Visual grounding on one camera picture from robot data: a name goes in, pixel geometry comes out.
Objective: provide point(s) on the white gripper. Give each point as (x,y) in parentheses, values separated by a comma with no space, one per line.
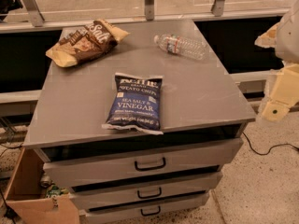
(289,38)

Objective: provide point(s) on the clear plastic water bottle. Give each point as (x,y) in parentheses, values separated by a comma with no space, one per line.
(182,46)

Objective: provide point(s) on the blue potato chips bag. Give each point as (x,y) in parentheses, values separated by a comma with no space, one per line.
(136,104)

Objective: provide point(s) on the brown and yellow chips bag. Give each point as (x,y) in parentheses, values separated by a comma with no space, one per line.
(86,44)

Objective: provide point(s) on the grey drawer cabinet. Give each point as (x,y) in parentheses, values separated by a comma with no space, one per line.
(139,132)

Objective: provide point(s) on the bottom grey drawer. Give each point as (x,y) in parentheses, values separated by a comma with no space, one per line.
(147,209)

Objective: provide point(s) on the grey drawer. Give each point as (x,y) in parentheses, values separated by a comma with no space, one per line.
(145,191)
(100,169)
(147,209)

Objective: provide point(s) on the top grey drawer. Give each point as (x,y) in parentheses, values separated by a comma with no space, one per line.
(100,169)

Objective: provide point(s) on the middle grey drawer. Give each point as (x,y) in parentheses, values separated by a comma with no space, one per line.
(145,191)

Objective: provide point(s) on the green package in box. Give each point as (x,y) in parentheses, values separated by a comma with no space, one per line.
(54,191)

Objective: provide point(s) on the metal can in box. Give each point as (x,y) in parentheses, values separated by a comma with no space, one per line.
(45,181)

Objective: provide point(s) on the dark object top left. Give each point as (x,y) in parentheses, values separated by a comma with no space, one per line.
(8,5)

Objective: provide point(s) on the open cardboard box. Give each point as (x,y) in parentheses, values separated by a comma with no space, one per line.
(28,199)

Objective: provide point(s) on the metal window frame rail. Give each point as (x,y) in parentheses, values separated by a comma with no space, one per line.
(38,15)

